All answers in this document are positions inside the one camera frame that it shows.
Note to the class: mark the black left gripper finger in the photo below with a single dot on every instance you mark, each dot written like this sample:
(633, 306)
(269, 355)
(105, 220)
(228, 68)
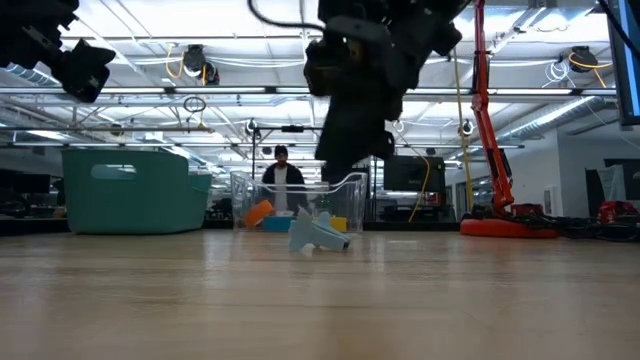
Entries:
(85, 70)

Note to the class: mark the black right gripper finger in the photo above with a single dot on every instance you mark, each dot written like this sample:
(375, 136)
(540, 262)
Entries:
(340, 172)
(355, 140)

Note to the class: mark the yellow tape roll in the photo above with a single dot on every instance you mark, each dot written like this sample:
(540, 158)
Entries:
(340, 224)

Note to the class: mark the blue tape roll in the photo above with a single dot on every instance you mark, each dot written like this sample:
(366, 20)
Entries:
(277, 224)

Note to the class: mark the orange tape roll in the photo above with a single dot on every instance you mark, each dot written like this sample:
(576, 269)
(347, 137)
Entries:
(257, 214)

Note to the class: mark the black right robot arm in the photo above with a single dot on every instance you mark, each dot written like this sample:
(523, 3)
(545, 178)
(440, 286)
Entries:
(425, 30)

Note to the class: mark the person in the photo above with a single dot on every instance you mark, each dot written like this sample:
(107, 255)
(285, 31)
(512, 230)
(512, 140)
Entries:
(285, 175)

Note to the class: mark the dark background monitor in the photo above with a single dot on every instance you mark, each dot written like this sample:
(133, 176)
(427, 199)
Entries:
(410, 175)

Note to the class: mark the lower silver binder clip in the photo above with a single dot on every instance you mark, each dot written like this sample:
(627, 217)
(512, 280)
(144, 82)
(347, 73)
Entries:
(315, 237)

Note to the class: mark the clear plastic bin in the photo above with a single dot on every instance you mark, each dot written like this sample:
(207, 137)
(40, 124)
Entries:
(240, 200)

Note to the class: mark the teal plastic bin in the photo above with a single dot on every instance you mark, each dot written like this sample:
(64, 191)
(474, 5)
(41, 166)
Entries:
(135, 205)

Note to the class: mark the red desk lamp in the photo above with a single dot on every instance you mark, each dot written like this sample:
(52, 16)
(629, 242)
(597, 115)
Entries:
(500, 229)

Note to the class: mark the red box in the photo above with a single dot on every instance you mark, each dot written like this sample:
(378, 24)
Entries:
(525, 209)

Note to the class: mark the computer monitor with blue screen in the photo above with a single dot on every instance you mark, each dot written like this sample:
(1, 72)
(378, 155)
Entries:
(627, 60)

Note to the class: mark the red bag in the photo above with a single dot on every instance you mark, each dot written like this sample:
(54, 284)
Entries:
(617, 212)

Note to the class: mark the black metal gantry frame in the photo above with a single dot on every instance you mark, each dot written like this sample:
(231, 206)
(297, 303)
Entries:
(292, 128)

